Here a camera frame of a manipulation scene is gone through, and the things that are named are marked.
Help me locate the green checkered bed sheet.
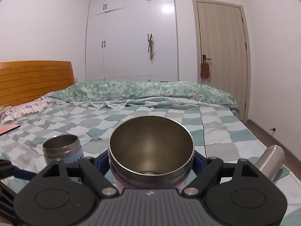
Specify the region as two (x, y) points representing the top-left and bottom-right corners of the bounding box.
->
(1, 104), (300, 225)

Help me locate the white wardrobe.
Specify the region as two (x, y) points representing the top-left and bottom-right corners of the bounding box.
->
(86, 0), (178, 82)

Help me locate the purple floral pillow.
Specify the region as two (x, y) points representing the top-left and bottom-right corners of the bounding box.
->
(1, 99), (49, 124)

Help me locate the pink tumbler cup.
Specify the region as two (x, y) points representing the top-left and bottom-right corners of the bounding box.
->
(108, 116), (194, 191)

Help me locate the red book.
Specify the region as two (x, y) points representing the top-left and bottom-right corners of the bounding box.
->
(0, 124), (20, 135)

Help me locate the beige wooden door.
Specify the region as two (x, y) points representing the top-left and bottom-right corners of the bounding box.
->
(192, 0), (251, 121)

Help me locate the green floral quilt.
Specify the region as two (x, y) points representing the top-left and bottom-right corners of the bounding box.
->
(42, 81), (239, 115)

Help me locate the wooden headboard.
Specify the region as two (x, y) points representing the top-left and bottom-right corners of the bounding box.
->
(0, 60), (74, 107)

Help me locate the stainless steel thermos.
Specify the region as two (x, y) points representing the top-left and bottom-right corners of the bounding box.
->
(255, 145), (285, 181)

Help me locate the blue cartoon cup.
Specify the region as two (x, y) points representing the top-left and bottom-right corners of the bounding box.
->
(42, 135), (85, 184)

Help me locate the black door handle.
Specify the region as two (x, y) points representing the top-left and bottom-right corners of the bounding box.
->
(202, 55), (212, 62)

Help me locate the green hanging ornament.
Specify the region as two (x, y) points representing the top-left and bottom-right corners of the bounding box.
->
(147, 34), (155, 62)

